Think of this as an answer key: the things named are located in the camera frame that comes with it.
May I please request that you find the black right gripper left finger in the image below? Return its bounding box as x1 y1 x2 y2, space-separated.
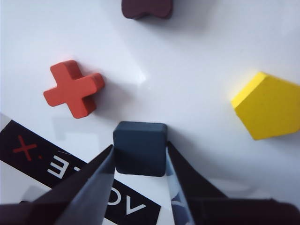
21 144 116 225

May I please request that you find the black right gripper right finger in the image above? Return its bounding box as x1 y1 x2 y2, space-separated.
165 141 235 225

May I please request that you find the navy blue square block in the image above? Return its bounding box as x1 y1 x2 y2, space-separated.
112 120 168 177

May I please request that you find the orange cross block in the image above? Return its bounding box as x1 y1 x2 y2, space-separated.
43 60 105 119

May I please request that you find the yellow pentagon block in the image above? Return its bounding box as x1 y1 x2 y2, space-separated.
230 72 300 141

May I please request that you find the dark purple star block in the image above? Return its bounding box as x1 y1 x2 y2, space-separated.
121 0 173 20

